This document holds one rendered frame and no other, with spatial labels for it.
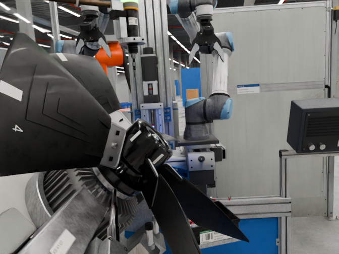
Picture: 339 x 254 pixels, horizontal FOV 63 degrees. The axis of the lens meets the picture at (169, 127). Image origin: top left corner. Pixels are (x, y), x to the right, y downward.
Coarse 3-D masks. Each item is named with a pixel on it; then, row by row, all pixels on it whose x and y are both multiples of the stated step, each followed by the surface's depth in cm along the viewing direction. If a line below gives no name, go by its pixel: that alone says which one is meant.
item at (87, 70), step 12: (60, 60) 72; (72, 60) 74; (84, 60) 77; (96, 60) 81; (72, 72) 71; (84, 72) 73; (96, 72) 76; (84, 84) 70; (96, 84) 72; (108, 84) 75; (96, 96) 70; (108, 96) 71; (108, 108) 69; (120, 108) 71
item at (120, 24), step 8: (112, 8) 66; (120, 8) 67; (112, 16) 67; (120, 16) 67; (120, 24) 67; (120, 32) 68; (120, 40) 69; (128, 40) 68; (136, 40) 68; (144, 40) 70
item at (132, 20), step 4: (128, 12) 68; (132, 12) 68; (136, 12) 69; (128, 16) 68; (132, 16) 69; (136, 16) 69; (128, 20) 69; (132, 20) 69; (136, 20) 69; (128, 24) 69; (132, 24) 69; (136, 24) 69; (128, 28) 69; (132, 28) 69; (136, 28) 70; (128, 32) 69; (132, 32) 69; (136, 32) 70; (128, 36) 70; (132, 36) 69; (136, 36) 70; (128, 44) 70; (132, 44) 70; (136, 44) 70; (128, 48) 71; (132, 48) 70; (136, 48) 70; (128, 52) 71; (132, 52) 70; (136, 52) 71
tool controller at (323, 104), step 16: (304, 112) 102; (320, 112) 101; (336, 112) 101; (288, 128) 115; (304, 128) 104; (320, 128) 104; (336, 128) 104; (304, 144) 107; (320, 144) 105; (336, 144) 107
